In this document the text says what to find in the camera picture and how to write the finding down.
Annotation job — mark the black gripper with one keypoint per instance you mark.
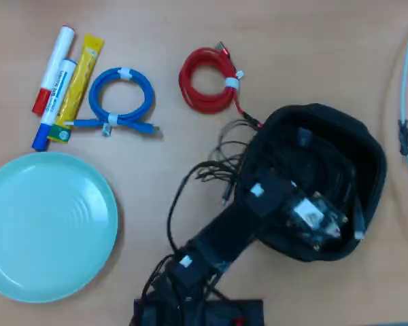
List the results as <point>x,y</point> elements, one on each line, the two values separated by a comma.
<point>284,202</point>

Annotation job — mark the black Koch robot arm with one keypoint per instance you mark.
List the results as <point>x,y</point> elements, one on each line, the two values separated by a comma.
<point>224,227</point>

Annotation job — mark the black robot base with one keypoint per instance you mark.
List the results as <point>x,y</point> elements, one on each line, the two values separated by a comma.
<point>224,312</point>

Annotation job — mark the black square bowl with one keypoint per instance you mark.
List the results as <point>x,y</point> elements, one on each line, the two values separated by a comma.
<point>370,153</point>

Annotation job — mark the yellow stick sachet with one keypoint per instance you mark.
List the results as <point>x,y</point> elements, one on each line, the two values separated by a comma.
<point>83,74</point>

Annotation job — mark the light green plate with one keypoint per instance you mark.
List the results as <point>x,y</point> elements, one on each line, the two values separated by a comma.
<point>47,231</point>

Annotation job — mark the white marker blue cap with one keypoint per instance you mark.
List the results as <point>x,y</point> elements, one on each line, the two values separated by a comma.
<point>56,102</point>

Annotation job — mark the white marker red cap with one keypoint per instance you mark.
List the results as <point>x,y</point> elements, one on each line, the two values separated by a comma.
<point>59,54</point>

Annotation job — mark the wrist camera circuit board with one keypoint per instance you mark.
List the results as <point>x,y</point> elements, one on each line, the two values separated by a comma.
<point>307,210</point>

